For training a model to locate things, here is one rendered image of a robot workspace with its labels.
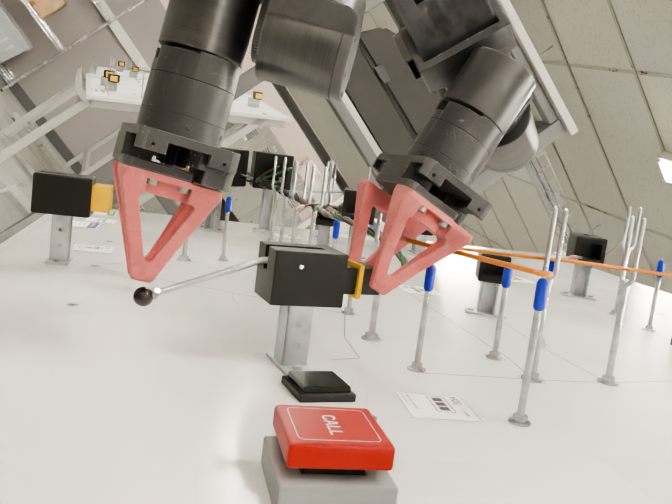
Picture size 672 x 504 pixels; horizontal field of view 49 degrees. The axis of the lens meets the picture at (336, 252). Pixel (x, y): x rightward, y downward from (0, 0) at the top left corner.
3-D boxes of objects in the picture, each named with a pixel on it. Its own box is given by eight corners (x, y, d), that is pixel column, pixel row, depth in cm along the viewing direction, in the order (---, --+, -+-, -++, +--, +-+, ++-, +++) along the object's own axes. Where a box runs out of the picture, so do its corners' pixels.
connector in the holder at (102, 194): (94, 207, 85) (96, 183, 85) (111, 209, 85) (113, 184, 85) (90, 211, 81) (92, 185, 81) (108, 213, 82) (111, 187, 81)
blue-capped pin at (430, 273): (403, 366, 59) (418, 261, 58) (419, 366, 59) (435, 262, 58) (412, 372, 57) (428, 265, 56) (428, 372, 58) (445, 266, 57)
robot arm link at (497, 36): (387, 26, 61) (481, -28, 59) (422, 91, 71) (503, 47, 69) (443, 140, 56) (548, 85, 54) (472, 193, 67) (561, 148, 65)
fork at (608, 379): (623, 387, 61) (655, 219, 59) (604, 386, 61) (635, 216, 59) (610, 379, 63) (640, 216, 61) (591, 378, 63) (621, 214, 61)
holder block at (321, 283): (253, 292, 56) (259, 240, 55) (321, 295, 58) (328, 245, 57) (269, 305, 52) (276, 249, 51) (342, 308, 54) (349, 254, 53)
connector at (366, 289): (308, 284, 56) (311, 259, 56) (361, 286, 59) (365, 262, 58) (326, 293, 54) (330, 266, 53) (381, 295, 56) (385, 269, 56)
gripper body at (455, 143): (423, 213, 63) (469, 142, 64) (481, 228, 54) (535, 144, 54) (366, 170, 61) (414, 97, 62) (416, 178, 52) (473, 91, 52)
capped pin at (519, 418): (503, 420, 49) (529, 263, 48) (515, 416, 50) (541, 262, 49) (523, 428, 48) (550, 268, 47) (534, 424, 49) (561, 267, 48)
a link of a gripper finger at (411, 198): (386, 299, 60) (447, 205, 61) (422, 321, 54) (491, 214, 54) (321, 256, 58) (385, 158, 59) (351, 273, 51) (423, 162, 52)
